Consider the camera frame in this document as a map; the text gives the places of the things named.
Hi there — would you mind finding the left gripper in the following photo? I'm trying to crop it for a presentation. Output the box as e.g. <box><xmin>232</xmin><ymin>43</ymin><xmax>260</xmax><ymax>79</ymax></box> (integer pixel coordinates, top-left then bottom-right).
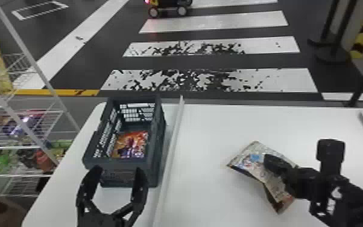
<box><xmin>75</xmin><ymin>164</ymin><xmax>149</xmax><ymax>227</ymax></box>

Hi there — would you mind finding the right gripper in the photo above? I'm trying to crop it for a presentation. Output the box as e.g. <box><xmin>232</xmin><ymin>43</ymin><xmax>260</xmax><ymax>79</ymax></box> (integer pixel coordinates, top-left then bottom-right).
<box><xmin>263</xmin><ymin>153</ymin><xmax>326</xmax><ymax>202</ymax></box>

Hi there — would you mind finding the white snack packet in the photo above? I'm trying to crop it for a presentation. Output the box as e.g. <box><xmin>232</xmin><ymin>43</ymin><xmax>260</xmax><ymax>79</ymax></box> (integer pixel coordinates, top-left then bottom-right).
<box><xmin>226</xmin><ymin>141</ymin><xmax>296</xmax><ymax>215</ymax></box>

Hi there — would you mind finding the orange snack packet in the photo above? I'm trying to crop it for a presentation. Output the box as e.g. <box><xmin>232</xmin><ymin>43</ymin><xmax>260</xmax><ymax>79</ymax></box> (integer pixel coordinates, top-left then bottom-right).
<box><xmin>112</xmin><ymin>130</ymin><xmax>150</xmax><ymax>159</ymax></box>

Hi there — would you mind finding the black basket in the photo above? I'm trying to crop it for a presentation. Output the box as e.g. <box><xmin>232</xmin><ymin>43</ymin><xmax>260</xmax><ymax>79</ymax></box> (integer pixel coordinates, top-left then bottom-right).
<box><xmin>81</xmin><ymin>95</ymin><xmax>167</xmax><ymax>188</ymax></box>

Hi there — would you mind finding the red snack packet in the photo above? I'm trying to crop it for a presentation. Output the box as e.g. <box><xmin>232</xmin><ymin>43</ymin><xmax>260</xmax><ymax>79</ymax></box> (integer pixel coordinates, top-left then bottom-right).
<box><xmin>20</xmin><ymin>147</ymin><xmax>65</xmax><ymax>173</ymax></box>

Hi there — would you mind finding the purple snack packet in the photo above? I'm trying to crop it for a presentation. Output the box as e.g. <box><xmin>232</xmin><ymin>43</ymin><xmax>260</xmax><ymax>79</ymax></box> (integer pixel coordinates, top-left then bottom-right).
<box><xmin>2</xmin><ymin>110</ymin><xmax>48</xmax><ymax>137</ymax></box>

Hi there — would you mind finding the green snack packet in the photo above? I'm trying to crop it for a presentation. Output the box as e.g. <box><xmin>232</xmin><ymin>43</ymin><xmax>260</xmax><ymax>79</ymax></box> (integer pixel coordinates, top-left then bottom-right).
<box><xmin>0</xmin><ymin>149</ymin><xmax>19</xmax><ymax>174</ymax></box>

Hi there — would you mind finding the wheeled cart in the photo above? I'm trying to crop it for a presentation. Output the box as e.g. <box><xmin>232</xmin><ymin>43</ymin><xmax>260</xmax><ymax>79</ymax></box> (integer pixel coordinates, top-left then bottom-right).
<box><xmin>143</xmin><ymin>0</ymin><xmax>194</xmax><ymax>18</ymax></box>

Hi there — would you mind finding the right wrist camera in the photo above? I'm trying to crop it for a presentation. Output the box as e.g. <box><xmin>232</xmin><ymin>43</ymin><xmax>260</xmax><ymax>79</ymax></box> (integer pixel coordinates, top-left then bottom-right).
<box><xmin>315</xmin><ymin>138</ymin><xmax>346</xmax><ymax>177</ymax></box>

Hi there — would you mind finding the black post on round foot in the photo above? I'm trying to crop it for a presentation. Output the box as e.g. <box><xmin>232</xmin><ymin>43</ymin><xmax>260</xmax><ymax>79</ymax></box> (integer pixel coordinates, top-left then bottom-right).
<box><xmin>307</xmin><ymin>0</ymin><xmax>353</xmax><ymax>63</ymax></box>

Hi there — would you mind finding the white wire rack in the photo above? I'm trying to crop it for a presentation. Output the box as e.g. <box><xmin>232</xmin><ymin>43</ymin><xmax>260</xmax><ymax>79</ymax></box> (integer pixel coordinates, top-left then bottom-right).
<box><xmin>0</xmin><ymin>0</ymin><xmax>81</xmax><ymax>199</ymax></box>

